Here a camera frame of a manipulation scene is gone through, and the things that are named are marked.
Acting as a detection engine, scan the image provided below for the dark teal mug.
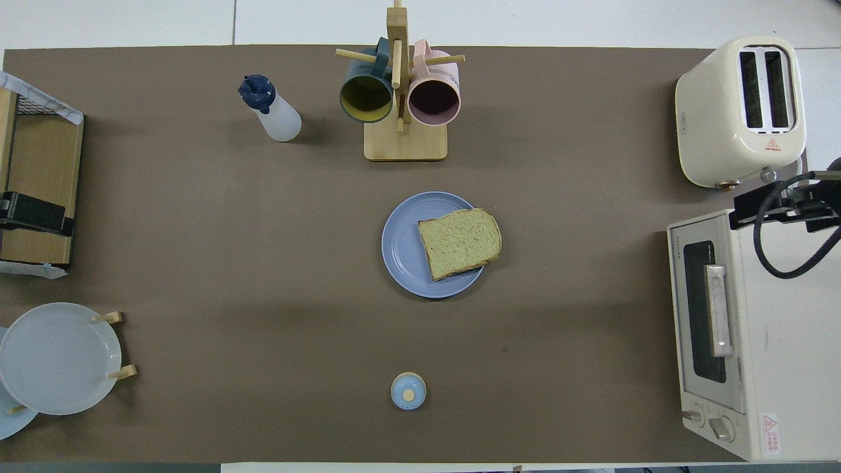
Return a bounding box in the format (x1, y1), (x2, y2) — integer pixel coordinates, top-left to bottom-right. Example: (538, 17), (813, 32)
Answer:
(339, 37), (395, 124)

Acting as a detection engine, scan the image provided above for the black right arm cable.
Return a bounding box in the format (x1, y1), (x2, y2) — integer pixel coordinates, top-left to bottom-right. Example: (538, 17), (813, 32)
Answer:
(753, 172), (841, 279)

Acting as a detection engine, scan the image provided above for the pink mug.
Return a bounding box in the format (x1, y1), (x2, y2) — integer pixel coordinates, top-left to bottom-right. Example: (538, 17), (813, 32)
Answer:
(407, 39), (462, 127)

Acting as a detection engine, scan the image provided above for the small blue dome with knob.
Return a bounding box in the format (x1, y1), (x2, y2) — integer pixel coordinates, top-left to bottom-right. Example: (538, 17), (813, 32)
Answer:
(390, 372), (427, 411)

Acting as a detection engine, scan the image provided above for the pale grey plate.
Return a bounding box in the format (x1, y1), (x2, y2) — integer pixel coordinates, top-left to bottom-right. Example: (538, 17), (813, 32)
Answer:
(0, 302), (123, 416)

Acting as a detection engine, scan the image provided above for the white toaster oven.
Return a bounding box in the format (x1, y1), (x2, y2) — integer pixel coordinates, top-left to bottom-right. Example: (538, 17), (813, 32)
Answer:
(667, 207), (841, 462)

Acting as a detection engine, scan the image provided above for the wooden plate rack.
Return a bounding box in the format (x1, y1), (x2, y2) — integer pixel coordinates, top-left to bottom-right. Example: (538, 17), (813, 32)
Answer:
(8, 311), (137, 415)

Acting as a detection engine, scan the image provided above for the white grid patterned cloth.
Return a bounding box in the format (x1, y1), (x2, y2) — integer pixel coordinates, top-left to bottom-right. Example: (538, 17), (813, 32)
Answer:
(0, 70), (85, 125)

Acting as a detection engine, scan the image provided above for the blue round plate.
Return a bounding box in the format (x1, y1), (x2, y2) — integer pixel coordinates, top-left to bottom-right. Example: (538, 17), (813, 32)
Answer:
(381, 191), (489, 300)

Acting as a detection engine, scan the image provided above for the black wire basket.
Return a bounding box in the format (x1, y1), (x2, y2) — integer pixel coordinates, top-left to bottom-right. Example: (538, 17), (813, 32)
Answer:
(14, 94), (66, 118)

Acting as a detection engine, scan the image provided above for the brown table mat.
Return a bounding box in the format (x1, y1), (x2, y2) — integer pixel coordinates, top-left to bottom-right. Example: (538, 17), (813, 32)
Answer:
(0, 45), (810, 464)

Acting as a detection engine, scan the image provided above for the light blue plate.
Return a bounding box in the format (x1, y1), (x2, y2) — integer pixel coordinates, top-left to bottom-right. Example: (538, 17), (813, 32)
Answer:
(0, 327), (39, 441)

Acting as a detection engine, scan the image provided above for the bread slice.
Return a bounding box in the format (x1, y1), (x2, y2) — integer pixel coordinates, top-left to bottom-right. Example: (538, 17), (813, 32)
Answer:
(418, 208), (503, 282)

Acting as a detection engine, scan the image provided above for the white paper sheet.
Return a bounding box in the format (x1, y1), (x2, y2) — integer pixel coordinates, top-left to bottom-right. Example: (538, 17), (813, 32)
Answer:
(0, 260), (69, 281)

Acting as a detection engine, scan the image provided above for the cream toaster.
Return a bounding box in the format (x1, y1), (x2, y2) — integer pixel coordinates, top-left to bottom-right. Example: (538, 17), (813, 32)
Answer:
(675, 35), (807, 191)

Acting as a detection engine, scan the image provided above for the wooden mug tree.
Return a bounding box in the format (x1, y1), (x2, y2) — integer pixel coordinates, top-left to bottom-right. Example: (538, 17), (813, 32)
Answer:
(335, 0), (466, 162)

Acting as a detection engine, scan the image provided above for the wooden shelf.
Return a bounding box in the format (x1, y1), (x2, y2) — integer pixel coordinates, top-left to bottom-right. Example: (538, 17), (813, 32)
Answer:
(0, 89), (85, 265)

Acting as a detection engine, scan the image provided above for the white bottle with blue cap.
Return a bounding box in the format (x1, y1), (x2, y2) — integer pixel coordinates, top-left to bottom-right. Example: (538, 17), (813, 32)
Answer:
(238, 74), (303, 143)

